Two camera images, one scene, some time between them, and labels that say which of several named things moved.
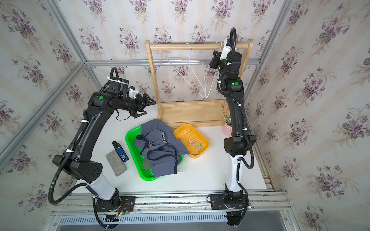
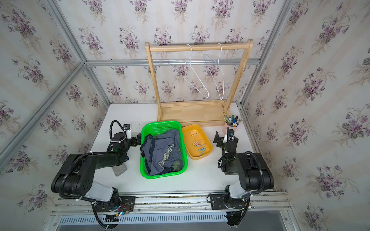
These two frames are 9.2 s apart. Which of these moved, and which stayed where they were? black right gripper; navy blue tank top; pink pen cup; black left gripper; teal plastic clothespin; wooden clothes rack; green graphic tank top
Moved: black right gripper; green graphic tank top; navy blue tank top; teal plastic clothespin; black left gripper
Stayed: pink pen cup; wooden clothes rack
